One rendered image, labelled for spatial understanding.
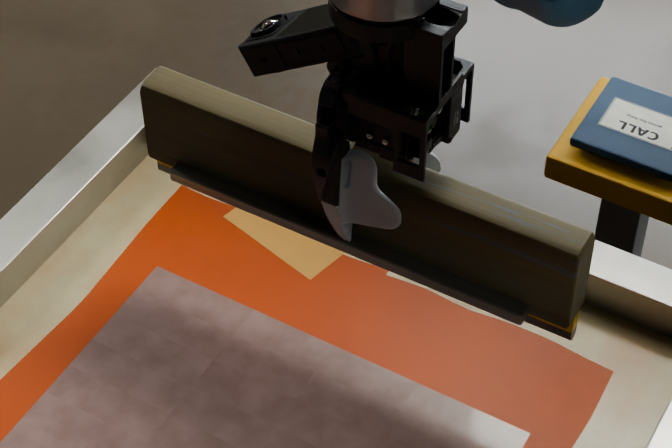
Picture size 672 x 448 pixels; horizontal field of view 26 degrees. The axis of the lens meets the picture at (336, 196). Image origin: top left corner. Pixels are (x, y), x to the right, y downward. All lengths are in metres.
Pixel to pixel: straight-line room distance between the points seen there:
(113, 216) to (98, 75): 1.64
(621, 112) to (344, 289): 0.32
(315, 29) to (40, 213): 0.37
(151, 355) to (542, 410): 0.31
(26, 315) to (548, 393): 0.42
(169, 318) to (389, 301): 0.18
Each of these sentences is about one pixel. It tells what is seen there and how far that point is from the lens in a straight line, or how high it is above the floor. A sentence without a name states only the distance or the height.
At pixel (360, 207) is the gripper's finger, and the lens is 1.01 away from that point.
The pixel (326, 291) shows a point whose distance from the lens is 1.19.
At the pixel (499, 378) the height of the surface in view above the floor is 0.95.
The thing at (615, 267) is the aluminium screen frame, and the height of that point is 0.99.
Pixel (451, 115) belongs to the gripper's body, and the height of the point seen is 1.20.
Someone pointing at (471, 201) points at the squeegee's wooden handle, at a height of 1.15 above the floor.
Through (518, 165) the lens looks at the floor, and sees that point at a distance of 2.69.
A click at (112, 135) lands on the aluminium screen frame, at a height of 0.99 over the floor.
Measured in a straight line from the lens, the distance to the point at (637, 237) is 1.42.
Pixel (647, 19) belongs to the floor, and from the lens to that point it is 3.06.
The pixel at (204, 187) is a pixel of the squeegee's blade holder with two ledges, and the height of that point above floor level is 1.08.
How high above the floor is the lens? 1.86
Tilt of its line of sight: 45 degrees down
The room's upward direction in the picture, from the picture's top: straight up
